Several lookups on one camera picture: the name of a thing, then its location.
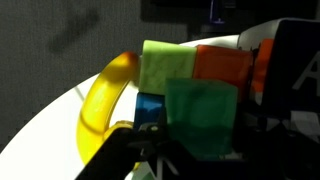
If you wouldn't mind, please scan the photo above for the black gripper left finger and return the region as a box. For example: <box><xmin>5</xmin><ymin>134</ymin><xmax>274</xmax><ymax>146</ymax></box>
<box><xmin>74</xmin><ymin>123</ymin><xmax>188</xmax><ymax>180</ymax></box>

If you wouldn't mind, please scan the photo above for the yellow toy banana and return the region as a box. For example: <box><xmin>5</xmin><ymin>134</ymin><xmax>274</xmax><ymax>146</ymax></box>
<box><xmin>76</xmin><ymin>50</ymin><xmax>141</xmax><ymax>171</ymax></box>

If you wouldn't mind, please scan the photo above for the black cube with letter A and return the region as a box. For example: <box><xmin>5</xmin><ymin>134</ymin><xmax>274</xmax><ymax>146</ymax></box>
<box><xmin>250</xmin><ymin>19</ymin><xmax>320</xmax><ymax>118</ymax></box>

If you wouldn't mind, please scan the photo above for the lime green block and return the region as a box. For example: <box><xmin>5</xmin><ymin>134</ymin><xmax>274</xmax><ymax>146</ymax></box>
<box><xmin>138</xmin><ymin>39</ymin><xmax>198</xmax><ymax>96</ymax></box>

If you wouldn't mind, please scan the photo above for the blue block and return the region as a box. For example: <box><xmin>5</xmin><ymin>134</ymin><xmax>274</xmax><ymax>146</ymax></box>
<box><xmin>134</xmin><ymin>92</ymin><xmax>167</xmax><ymax>132</ymax></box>

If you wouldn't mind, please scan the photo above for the orange block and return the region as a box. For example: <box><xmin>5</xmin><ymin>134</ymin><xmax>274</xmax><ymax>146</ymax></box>
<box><xmin>192</xmin><ymin>44</ymin><xmax>254</xmax><ymax>102</ymax></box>

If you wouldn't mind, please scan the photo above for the dark green block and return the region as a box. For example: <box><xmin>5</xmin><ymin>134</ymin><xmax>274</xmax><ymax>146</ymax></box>
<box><xmin>164</xmin><ymin>78</ymin><xmax>239</xmax><ymax>158</ymax></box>

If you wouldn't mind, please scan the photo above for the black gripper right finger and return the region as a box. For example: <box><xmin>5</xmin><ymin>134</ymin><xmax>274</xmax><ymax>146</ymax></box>
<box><xmin>229</xmin><ymin>113</ymin><xmax>320</xmax><ymax>180</ymax></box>

